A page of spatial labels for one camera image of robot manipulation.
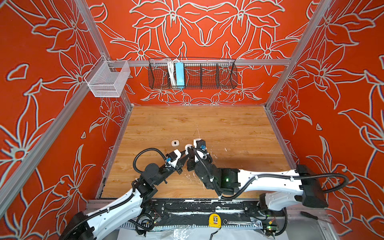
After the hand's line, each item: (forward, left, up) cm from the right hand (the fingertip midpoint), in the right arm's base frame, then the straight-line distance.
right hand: (185, 149), depth 67 cm
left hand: (+1, -1, -3) cm, 3 cm away
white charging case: (+2, -1, 0) cm, 3 cm away
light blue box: (+46, +3, +9) cm, 47 cm away
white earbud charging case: (+17, +8, -23) cm, 30 cm away
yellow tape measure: (-25, -13, -23) cm, 37 cm away
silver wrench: (-25, -19, -25) cm, 41 cm away
